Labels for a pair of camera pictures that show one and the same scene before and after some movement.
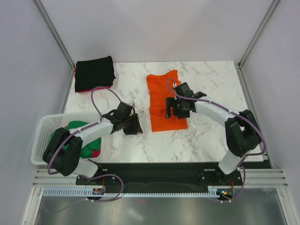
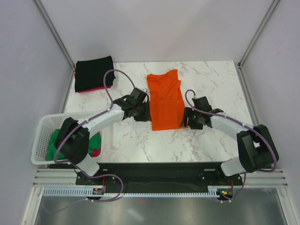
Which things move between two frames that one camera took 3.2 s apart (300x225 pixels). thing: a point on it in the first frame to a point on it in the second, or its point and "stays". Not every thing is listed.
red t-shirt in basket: x=95 y=153 stays
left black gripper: x=136 y=127 to x=146 y=116
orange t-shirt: x=160 y=87 stays
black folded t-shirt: x=92 y=74 stays
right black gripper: x=171 y=102 to x=188 y=113
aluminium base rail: x=254 y=178 stays
